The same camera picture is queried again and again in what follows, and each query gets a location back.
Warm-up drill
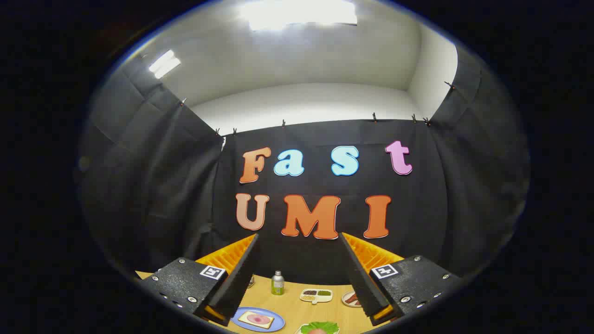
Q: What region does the blue plate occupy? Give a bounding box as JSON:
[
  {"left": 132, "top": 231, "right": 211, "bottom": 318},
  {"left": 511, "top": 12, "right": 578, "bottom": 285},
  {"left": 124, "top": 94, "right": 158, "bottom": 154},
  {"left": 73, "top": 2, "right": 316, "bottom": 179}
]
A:
[{"left": 231, "top": 307, "right": 285, "bottom": 333}]

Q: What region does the white divided dish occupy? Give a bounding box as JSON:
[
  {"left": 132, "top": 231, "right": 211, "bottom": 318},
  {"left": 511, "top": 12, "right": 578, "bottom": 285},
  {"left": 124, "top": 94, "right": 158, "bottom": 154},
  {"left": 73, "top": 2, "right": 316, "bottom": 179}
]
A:
[{"left": 299, "top": 289, "right": 333, "bottom": 305}]

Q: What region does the ceiling light panel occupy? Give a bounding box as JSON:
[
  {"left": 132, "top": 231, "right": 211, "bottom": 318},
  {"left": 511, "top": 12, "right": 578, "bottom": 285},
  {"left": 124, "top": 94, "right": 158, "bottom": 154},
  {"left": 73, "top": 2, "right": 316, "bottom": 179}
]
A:
[
  {"left": 148, "top": 50, "right": 181, "bottom": 79},
  {"left": 241, "top": 0, "right": 358, "bottom": 32}
]

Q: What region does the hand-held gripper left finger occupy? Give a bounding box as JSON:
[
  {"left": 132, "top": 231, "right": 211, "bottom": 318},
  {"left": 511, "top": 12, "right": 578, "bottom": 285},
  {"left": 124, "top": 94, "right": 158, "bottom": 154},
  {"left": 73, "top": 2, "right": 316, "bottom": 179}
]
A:
[{"left": 138, "top": 233, "right": 260, "bottom": 327}]

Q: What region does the green lettuce leaf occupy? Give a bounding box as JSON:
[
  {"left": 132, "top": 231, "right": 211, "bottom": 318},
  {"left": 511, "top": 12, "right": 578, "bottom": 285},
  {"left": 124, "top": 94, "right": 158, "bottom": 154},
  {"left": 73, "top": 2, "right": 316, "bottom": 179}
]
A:
[{"left": 300, "top": 321, "right": 340, "bottom": 334}]

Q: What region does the white bread slice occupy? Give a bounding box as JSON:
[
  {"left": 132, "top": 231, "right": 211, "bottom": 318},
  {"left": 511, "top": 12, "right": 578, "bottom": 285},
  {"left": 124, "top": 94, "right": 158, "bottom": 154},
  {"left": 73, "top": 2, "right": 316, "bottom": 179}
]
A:
[{"left": 238, "top": 310, "right": 275, "bottom": 330}]

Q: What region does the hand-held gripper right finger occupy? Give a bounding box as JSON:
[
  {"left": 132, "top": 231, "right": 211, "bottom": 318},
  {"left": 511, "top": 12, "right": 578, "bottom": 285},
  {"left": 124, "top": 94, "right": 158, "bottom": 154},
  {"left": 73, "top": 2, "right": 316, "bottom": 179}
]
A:
[{"left": 338, "top": 232, "right": 465, "bottom": 327}]

